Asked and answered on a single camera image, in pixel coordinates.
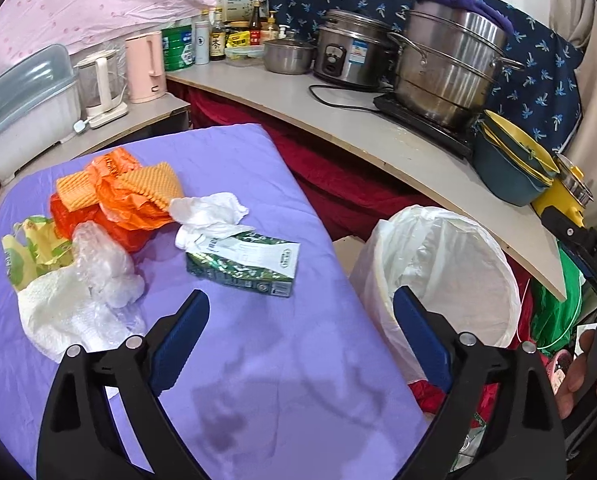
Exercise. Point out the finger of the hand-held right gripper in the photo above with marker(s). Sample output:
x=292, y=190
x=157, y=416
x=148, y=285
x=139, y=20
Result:
x=568, y=232

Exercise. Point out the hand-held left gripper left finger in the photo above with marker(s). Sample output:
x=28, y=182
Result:
x=183, y=340

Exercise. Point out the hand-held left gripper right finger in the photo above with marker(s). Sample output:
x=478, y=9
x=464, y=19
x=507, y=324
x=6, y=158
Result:
x=421, y=335

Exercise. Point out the waste bin with white liner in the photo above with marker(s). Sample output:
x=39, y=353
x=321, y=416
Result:
x=443, y=250

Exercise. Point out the green white carton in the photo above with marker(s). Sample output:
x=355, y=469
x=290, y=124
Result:
x=238, y=265

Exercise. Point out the clear plastic wrap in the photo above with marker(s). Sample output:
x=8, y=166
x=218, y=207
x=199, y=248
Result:
x=103, y=270

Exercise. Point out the red plastic bag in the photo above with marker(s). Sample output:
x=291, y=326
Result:
x=133, y=239

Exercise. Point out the white tissue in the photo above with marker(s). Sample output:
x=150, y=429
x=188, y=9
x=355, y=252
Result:
x=203, y=212

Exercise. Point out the white paper towel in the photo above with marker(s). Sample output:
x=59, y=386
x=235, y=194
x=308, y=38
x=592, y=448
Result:
x=53, y=315

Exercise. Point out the orange snack bag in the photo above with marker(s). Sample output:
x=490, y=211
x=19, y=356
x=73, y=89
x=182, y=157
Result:
x=116, y=202

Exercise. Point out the orange foam fruit net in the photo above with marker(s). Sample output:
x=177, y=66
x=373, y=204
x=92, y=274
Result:
x=148, y=182

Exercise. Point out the yellow green plastic bag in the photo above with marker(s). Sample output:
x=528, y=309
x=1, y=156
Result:
x=33, y=255

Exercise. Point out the person's right hand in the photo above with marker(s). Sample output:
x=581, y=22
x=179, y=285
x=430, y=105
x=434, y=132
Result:
x=573, y=380

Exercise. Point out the yellow electric pot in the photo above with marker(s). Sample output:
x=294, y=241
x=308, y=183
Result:
x=561, y=200

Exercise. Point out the stacked yellow green bowls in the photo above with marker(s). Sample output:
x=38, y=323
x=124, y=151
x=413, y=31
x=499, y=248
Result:
x=503, y=175

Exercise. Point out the purple tablecloth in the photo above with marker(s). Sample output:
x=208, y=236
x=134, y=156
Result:
x=278, y=360

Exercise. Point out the cardboard piece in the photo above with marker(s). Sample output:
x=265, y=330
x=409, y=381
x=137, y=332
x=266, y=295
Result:
x=348, y=255

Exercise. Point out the black induction cooker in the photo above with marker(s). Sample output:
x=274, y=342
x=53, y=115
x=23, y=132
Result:
x=428, y=132

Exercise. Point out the red cloth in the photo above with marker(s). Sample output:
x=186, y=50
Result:
x=338, y=180

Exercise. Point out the large steel steamer pot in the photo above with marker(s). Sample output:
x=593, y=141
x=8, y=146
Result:
x=448, y=70

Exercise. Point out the white power plug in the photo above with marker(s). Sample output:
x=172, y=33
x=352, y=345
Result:
x=81, y=127

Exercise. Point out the white glass kettle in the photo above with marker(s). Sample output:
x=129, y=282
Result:
x=98, y=85

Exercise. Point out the white dish drainer box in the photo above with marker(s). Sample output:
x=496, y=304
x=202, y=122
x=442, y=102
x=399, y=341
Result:
x=23, y=120

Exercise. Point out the pink electric kettle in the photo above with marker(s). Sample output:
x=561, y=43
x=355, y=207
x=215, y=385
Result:
x=143, y=67

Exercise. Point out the steel rice cooker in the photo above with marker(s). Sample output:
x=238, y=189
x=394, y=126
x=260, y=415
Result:
x=351, y=55

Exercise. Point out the green tin can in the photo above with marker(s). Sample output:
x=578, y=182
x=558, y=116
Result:
x=177, y=50

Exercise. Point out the clear food container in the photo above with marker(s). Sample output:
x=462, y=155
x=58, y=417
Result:
x=243, y=56

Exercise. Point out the white blue tea tin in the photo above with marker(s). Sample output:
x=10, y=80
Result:
x=202, y=42

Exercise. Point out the sauce bottle with white label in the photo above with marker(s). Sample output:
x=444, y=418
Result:
x=218, y=42

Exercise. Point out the small steel pot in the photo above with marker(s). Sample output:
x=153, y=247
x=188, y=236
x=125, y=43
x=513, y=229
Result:
x=288, y=55

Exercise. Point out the yellow packet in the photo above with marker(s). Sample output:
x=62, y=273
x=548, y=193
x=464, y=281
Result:
x=238, y=40

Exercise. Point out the dark sauce bottle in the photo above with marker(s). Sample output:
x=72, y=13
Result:
x=256, y=22

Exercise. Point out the white green box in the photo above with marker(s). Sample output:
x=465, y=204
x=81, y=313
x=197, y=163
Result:
x=238, y=6

